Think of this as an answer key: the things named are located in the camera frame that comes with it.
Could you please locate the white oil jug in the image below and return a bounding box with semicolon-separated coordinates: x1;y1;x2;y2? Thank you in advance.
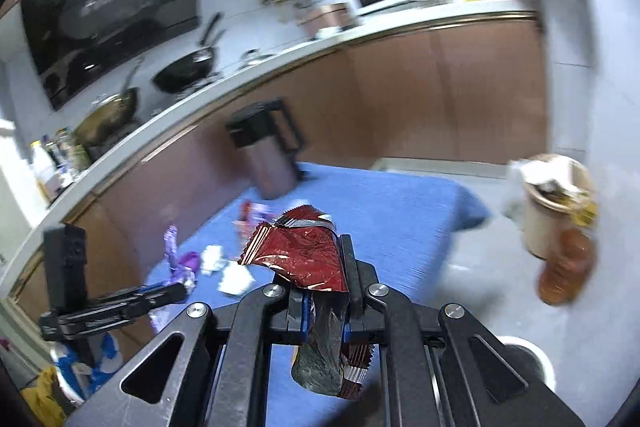
30;140;60;202

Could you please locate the copper rice cooker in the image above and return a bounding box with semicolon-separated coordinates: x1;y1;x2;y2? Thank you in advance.
297;3;357;39

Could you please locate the blue terry towel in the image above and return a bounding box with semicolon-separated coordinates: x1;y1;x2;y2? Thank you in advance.
170;164;491;426

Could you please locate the beige trash bucket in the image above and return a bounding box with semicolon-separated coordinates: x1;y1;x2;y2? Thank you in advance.
502;154;597;259

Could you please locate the dark red snack bag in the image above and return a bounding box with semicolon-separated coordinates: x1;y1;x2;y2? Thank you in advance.
239;205;373;400

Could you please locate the brass wok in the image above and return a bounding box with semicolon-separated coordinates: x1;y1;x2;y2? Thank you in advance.
74;56;144;147

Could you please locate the purple candy wrapper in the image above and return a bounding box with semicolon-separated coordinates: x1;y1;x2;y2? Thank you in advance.
150;225;201;333

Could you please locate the white rimmed trash bin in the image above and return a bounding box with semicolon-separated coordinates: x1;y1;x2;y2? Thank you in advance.
498;335;556;391

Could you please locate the white crumpled tissue near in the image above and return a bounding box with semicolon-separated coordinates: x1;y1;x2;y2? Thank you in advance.
218;261;255;297

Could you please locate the amber oil bottle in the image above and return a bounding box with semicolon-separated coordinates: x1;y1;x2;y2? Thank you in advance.
538;228;597;306

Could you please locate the white crumpled tissue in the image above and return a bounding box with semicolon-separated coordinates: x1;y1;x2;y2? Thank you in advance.
200;245;228;277
218;261;255;297

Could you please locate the black range hood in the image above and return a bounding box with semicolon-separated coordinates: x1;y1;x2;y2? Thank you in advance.
21;0;200;108

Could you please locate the red chip bag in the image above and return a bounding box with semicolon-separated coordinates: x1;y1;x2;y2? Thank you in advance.
233;199;272;242

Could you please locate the grey black electric kettle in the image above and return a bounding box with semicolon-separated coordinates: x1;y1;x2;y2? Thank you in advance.
226;98;306;200

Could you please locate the black wok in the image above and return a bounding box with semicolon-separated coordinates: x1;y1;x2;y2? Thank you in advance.
152;12;224;94

